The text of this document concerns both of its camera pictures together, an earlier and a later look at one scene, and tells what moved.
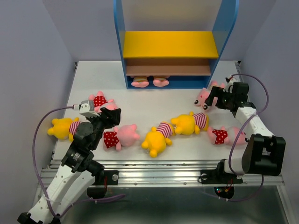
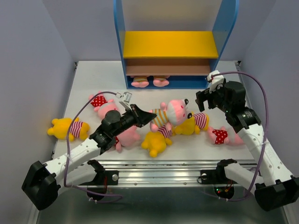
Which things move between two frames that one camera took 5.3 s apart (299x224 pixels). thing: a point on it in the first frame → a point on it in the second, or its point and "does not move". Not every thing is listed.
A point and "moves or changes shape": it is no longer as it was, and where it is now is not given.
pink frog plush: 201,100 moves or changes shape
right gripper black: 217,91 does not move
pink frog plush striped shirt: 140,81 does not move
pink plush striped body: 160,80 does not move
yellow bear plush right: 188,124 does not move
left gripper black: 113,119 → 143,117
